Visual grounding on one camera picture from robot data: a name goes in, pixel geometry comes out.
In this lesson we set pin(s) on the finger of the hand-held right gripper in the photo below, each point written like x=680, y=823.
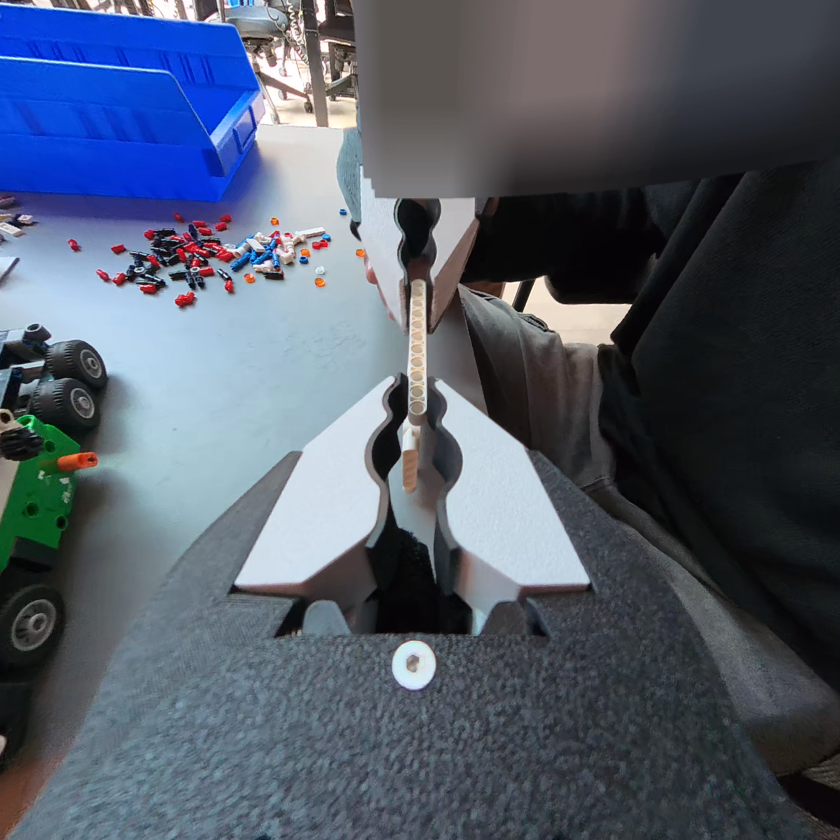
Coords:
x=456, y=249
x=384, y=249

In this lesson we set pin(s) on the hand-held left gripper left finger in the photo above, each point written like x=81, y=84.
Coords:
x=315, y=512

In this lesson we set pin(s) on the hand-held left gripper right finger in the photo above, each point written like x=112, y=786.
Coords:
x=512, y=518

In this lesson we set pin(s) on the white lego beam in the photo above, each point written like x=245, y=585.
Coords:
x=420, y=354

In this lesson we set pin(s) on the pile of small lego pieces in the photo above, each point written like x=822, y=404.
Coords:
x=197, y=249

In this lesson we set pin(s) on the white green lego truck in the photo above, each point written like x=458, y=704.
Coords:
x=39, y=492

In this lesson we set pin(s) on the white lego brick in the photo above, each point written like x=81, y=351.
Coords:
x=10, y=228

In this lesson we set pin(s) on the black desk leg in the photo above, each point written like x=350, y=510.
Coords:
x=318, y=65

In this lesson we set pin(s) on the dark office chair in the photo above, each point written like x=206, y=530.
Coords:
x=340, y=52

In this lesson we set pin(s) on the person's grey pants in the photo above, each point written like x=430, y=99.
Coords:
x=538, y=380

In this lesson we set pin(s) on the grey office stool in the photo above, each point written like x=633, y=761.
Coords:
x=256, y=19

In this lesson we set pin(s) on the blue plastic bin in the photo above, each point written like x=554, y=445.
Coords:
x=118, y=131

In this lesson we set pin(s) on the person in dark clothes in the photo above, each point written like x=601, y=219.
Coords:
x=722, y=361

